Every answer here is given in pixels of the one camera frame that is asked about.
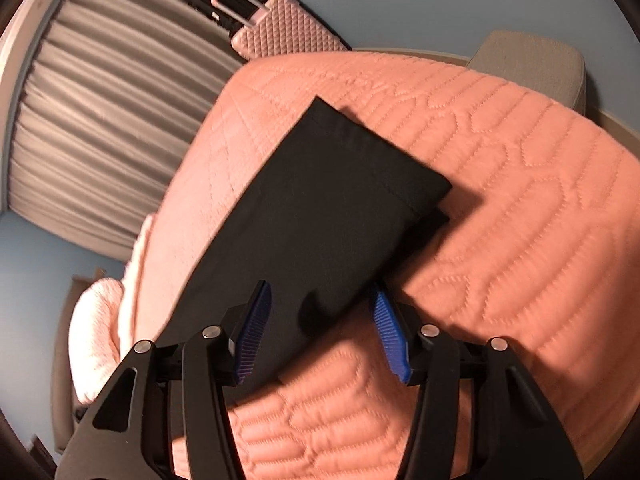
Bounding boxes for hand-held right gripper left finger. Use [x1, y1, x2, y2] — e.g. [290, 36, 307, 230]
[52, 280, 273, 480]

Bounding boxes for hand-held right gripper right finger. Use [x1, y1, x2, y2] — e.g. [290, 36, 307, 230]
[370, 282, 586, 480]

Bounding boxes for black pants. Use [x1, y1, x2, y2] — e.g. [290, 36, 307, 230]
[155, 95, 453, 406]

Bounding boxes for light pink blanket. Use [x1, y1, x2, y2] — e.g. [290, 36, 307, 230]
[120, 212, 156, 351]

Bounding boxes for white dotted pillow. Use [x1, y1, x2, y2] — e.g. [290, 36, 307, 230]
[67, 277, 126, 406]

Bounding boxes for pink quilted bedspread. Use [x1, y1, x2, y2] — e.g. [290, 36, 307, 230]
[117, 49, 640, 480]

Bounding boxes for grey headboard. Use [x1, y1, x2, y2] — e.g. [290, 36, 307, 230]
[50, 275, 91, 456]

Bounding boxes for grey pleated curtain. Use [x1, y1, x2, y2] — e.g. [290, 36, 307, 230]
[0, 0, 251, 241]

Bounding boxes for pink suitcase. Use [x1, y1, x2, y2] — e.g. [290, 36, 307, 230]
[210, 0, 348, 61]

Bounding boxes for grey upholstered bench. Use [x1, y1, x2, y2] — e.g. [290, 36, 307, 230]
[465, 30, 587, 111]

